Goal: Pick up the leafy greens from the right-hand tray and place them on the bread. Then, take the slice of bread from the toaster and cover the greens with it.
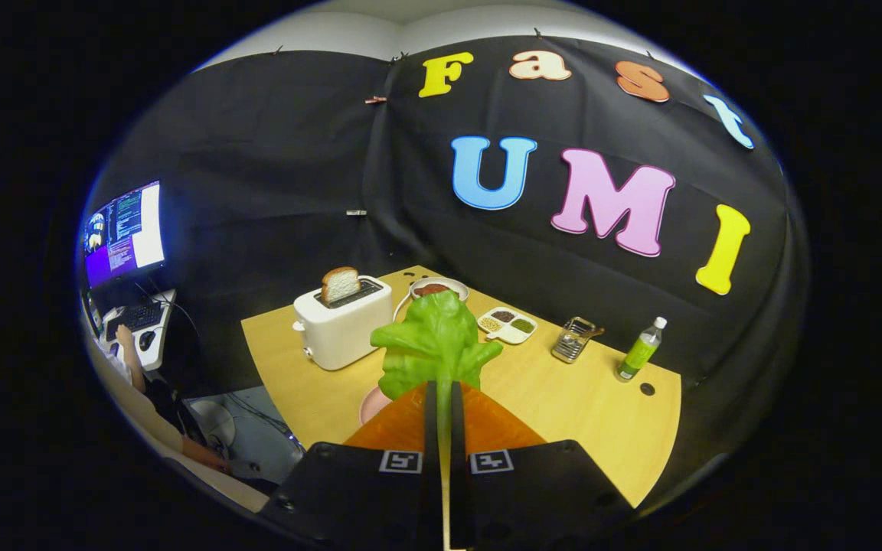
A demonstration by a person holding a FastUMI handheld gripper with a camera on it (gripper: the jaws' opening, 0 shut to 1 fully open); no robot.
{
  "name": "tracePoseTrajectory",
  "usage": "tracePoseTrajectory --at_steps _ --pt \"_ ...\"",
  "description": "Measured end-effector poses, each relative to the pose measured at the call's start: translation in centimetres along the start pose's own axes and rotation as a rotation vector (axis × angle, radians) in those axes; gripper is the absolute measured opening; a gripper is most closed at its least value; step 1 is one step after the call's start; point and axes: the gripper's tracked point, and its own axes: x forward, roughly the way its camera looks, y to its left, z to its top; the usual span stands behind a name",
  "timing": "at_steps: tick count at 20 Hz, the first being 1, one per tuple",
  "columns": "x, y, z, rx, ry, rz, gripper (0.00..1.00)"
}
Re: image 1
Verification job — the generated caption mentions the pink plate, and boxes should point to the pink plate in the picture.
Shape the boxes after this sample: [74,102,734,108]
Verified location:
[358,385,394,426]

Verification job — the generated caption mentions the white computer desk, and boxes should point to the white computer desk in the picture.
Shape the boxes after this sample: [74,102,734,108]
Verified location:
[96,289,178,372]

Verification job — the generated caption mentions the computer monitor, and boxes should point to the computer monitor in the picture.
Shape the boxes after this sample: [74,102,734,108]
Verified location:
[83,180,167,290]

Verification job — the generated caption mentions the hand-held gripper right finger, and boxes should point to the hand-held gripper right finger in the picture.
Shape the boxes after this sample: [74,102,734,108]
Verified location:
[449,380,637,551]

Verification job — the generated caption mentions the black keyboard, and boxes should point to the black keyboard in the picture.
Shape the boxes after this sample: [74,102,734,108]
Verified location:
[106,302,164,341]

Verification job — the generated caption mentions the white divided bean dish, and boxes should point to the white divided bean dish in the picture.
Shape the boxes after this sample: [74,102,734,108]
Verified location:
[476,306,539,346]

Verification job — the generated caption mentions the white toaster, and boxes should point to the white toaster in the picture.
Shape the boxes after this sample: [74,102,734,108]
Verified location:
[292,275,394,372]

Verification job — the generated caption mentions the black backdrop cloth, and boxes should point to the black backdrop cloth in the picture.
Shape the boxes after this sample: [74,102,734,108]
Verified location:
[85,34,809,399]

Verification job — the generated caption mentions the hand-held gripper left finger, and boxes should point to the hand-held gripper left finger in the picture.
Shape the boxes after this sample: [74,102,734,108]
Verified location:
[256,380,443,551]

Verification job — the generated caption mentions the green lettuce leaf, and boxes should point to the green lettuce leaf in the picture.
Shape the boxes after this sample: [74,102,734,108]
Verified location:
[370,289,504,406]

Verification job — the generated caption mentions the toasted bread slice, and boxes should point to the toasted bread slice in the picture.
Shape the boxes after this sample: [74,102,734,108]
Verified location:
[321,266,361,305]

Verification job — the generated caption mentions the metal wire basket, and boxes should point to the metal wire basket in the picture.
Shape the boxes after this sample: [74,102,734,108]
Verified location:
[550,316,599,364]

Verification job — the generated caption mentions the round white plate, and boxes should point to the round white plate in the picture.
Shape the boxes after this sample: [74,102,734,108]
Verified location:
[409,276,469,304]

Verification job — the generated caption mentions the green drink bottle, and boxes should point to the green drink bottle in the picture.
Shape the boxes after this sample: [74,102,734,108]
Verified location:
[615,316,668,383]

